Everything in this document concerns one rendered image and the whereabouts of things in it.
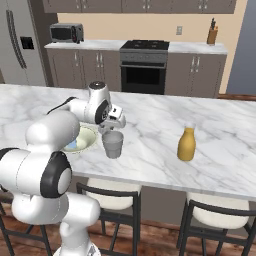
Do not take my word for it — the brown wall cupboards run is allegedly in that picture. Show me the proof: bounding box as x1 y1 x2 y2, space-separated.
42 0 238 15

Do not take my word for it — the orange juice bottle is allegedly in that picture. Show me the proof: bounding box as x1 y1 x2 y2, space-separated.
176 125 197 163

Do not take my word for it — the wooden knife block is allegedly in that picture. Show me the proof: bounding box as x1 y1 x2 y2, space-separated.
206 17 220 46

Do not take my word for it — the pale green ice bowl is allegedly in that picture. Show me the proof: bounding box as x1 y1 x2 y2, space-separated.
61 122 99 155

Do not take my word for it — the grey steel fridge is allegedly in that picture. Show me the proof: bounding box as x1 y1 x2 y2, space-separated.
0 0 48 87

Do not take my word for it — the black and steel oven range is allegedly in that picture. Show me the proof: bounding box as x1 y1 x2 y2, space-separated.
119 39 171 96

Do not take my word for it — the brown base cupboards run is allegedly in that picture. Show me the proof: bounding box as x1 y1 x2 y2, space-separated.
164 52 228 99
46 47 122 92

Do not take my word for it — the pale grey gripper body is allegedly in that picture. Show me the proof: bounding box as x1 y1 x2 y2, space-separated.
97 114 128 135

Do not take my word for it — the grey glass cup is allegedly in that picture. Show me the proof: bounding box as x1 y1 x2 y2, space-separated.
101 130 125 160

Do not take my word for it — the dark grey toaster oven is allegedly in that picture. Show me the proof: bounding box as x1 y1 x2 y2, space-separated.
49 22 85 45

